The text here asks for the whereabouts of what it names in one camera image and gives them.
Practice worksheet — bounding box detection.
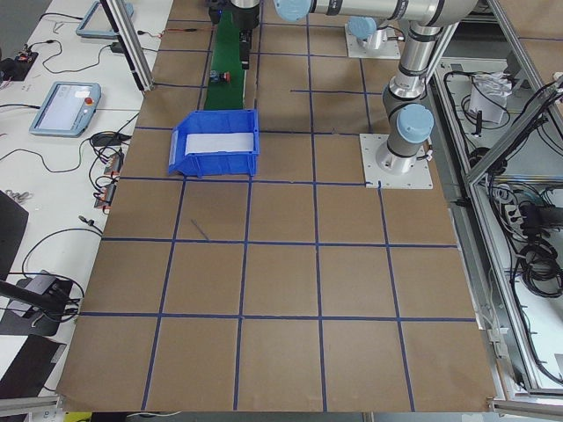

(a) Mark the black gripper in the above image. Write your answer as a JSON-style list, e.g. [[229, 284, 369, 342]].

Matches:
[[239, 30, 252, 69]]

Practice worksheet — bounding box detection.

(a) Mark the black push button switch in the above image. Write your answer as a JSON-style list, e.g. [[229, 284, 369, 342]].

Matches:
[[209, 70, 231, 84]]

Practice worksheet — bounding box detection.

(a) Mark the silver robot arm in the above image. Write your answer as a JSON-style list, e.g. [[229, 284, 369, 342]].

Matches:
[[215, 1, 379, 69], [274, 1, 476, 175]]

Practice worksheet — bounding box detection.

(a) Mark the green conveyor belt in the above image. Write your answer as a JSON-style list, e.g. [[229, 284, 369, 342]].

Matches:
[[204, 11, 245, 110]]

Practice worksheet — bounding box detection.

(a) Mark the left blue storage bin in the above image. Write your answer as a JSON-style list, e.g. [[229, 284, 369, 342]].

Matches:
[[168, 109, 260, 178]]

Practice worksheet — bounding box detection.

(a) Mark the white foam pad left bin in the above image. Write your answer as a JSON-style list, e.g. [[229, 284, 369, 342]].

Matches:
[[186, 133, 254, 154]]

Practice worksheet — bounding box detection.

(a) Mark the black power adapter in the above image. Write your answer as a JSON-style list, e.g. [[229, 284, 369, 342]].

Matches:
[[110, 42, 124, 54]]

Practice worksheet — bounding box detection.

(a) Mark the far teach pendant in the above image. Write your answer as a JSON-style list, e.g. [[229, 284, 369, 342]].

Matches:
[[76, 1, 117, 40]]

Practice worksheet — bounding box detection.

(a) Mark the teach pendant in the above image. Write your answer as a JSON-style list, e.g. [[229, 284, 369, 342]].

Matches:
[[29, 81, 102, 138], [76, 1, 117, 40]]

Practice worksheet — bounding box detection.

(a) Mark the near teach pendant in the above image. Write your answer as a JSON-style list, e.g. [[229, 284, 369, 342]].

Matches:
[[29, 81, 102, 138]]

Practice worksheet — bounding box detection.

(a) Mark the crumpled white paper bag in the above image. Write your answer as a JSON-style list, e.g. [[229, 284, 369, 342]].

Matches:
[[468, 72, 512, 124]]

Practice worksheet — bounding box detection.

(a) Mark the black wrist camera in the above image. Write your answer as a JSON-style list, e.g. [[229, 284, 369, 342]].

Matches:
[[208, 0, 223, 25]]

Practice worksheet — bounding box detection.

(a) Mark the aluminium frame post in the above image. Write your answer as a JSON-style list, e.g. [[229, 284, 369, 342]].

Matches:
[[100, 0, 154, 92]]

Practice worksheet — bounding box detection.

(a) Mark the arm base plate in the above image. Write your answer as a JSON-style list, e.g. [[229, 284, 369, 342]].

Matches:
[[345, 26, 404, 60], [360, 134, 433, 190]]

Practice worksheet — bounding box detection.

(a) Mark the black camera stand base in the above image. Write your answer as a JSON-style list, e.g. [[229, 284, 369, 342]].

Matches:
[[1, 271, 72, 337]]

